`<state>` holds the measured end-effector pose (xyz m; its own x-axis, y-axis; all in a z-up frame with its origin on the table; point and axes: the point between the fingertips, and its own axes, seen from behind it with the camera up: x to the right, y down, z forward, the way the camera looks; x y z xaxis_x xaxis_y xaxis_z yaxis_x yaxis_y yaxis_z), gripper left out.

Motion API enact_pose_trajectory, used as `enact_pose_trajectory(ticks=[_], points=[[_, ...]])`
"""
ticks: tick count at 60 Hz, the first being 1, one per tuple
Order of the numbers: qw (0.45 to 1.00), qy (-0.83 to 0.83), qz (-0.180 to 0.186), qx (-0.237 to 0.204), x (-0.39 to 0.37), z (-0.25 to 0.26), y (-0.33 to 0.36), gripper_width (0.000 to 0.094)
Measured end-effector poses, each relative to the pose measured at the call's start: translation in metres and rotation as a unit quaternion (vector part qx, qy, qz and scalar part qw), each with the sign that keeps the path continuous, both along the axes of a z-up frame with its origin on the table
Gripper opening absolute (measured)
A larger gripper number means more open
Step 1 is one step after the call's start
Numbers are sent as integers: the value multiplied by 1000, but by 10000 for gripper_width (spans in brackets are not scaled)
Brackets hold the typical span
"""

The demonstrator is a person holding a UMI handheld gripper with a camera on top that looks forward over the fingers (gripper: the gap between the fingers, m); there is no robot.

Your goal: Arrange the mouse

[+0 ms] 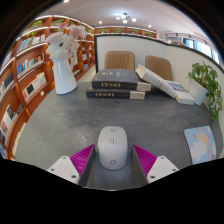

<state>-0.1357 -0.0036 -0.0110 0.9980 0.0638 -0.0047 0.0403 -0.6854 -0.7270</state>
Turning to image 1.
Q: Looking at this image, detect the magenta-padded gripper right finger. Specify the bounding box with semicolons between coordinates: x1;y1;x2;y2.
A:
131;144;180;185

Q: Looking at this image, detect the white ceramic vase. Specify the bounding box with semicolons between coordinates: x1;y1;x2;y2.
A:
51;54;79;96

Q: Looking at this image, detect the orange wooden bookshelf unit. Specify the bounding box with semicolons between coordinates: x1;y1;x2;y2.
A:
0;13;158;161

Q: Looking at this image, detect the tan upholstered chair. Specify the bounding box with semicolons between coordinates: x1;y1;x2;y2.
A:
144;54;174;82
104;50;136;72

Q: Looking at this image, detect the green plant in white pot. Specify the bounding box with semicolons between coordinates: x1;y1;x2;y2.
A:
187;61;224;123

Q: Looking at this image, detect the ceiling light cluster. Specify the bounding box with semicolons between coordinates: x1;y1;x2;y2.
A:
114;12;138;24

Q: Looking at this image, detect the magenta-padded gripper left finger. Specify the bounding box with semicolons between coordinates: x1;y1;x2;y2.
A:
46;143;97;188

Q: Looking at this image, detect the thick dark hardcover book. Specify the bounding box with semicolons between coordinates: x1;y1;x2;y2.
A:
91;68;152;92

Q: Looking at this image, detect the pink white flower bouquet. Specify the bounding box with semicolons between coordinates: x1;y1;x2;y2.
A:
44;22;88;60

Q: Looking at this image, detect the dark-framed window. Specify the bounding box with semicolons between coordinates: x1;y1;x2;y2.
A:
183;37;221;64

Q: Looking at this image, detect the white computer mouse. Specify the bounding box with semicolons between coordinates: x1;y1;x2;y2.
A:
97;125;129;171

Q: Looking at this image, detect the thin dark hardcover book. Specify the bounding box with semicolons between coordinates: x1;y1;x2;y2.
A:
85;84;147;100

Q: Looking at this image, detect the light blue printed mouse pad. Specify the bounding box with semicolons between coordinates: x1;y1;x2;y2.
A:
183;125;218;166

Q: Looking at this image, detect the thick white book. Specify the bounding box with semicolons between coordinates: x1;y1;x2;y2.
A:
134;63;178;99

